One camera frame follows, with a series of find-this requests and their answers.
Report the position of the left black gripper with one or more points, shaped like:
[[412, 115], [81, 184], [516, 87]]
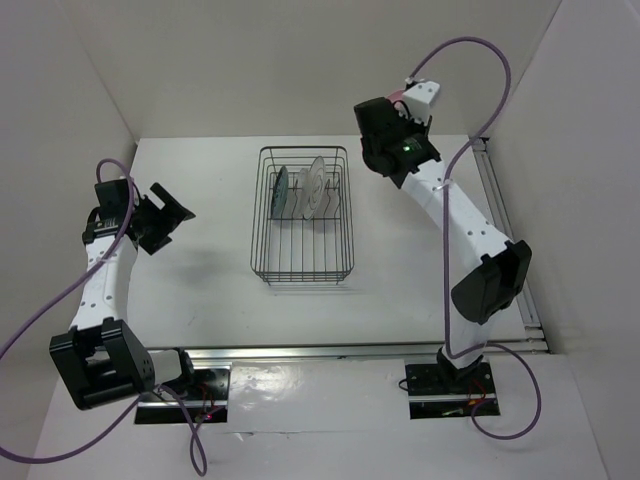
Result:
[[168, 218]]

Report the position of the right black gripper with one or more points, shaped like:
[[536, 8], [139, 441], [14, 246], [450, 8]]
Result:
[[419, 127]]

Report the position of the pink plastic plate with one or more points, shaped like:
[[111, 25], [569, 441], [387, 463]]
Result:
[[396, 96]]

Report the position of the white plate dark rim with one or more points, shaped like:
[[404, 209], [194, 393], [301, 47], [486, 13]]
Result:
[[314, 188]]

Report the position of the clear glass plate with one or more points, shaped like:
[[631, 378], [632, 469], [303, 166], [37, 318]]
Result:
[[301, 195]]

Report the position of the blue floral green plate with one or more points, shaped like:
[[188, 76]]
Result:
[[279, 193]]

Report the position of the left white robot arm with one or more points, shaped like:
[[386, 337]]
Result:
[[99, 358]]

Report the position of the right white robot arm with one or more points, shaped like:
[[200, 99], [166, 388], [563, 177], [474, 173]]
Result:
[[494, 266]]

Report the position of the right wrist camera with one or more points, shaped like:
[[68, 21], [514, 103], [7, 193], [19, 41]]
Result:
[[419, 99]]

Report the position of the dark wire dish rack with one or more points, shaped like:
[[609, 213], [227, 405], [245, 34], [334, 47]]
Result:
[[288, 250]]

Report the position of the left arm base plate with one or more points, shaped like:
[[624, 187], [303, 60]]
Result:
[[206, 400]]

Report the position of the aluminium front rail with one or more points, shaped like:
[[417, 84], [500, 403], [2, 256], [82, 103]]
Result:
[[313, 352]]

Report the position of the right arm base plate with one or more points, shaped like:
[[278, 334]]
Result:
[[431, 396]]

